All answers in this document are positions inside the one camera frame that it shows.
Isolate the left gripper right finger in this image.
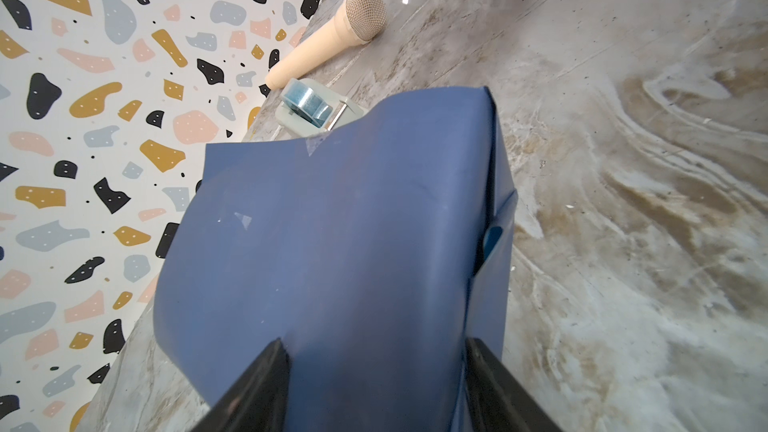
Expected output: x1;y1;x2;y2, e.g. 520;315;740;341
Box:
465;337;561;432

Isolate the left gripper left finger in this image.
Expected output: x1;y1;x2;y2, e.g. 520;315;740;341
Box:
192;338;291;432

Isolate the blue wrapping paper sheet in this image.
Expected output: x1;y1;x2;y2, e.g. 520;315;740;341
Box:
154;87;518;431

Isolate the white tape dispenser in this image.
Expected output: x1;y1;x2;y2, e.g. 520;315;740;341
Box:
275;78;369;138

